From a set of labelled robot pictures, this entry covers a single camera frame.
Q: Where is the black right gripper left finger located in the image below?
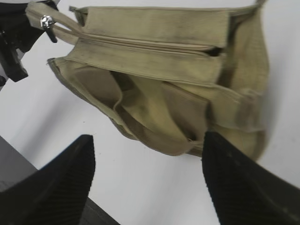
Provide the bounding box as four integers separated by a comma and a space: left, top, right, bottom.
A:
0, 135, 96, 225

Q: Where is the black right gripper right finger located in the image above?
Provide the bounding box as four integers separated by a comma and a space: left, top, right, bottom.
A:
202, 132, 300, 225

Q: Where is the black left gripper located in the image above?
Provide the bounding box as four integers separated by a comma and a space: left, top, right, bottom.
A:
0, 2, 45, 82

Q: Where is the silver zipper pull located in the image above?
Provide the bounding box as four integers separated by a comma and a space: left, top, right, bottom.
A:
40, 15, 58, 43

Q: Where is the yellow canvas bag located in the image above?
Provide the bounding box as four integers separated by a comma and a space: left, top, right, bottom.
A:
25, 0, 269, 160

